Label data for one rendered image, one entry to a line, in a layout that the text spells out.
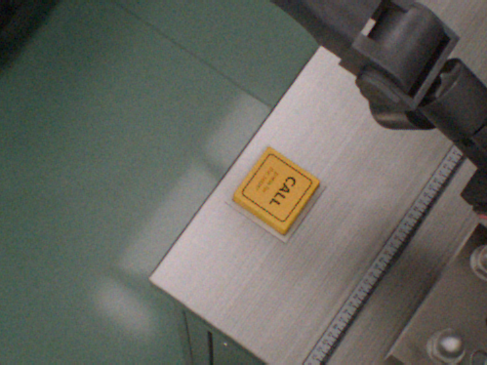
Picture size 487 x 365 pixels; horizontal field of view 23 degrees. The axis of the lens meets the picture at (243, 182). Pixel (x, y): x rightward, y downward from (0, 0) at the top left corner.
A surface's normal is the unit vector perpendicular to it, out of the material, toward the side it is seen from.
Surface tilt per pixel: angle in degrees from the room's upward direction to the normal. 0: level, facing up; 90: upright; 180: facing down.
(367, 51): 8
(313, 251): 0
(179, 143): 0
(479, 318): 0
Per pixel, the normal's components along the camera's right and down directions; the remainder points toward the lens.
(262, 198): 0.02, -0.27
